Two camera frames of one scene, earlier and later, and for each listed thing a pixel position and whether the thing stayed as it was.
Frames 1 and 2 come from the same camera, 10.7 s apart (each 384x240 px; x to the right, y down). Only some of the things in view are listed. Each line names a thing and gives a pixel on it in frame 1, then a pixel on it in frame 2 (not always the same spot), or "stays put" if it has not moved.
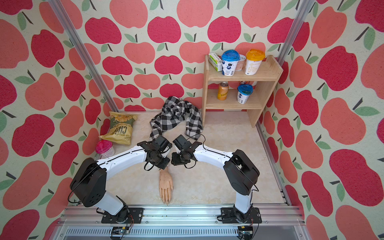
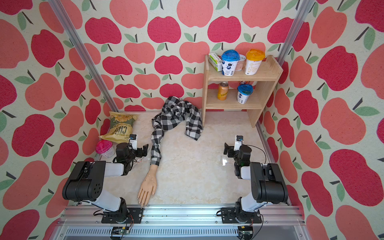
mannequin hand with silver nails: (166, 185) to (148, 187)
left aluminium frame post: (59, 10) stays put
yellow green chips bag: (120, 128) stays put
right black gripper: (175, 161) to (232, 151)
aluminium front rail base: (179, 224) stays put
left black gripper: (164, 165) to (145, 150)
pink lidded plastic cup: (105, 149) stays put
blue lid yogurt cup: (229, 60) stays put
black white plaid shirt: (175, 111) stays put
